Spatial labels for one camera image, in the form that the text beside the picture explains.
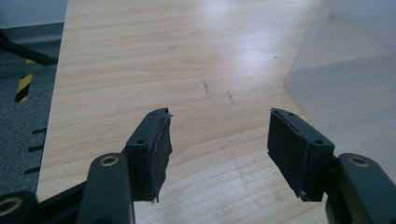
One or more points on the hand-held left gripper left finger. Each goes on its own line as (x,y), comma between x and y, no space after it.
(146,155)

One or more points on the clear plastic storage box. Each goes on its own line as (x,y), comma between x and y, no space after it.
(348,81)

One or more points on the black stand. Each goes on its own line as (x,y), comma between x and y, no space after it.
(25,53)

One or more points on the yellow and black floor tape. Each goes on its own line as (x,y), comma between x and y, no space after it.
(24,87)

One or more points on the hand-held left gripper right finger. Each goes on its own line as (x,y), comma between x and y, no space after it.
(295,149)

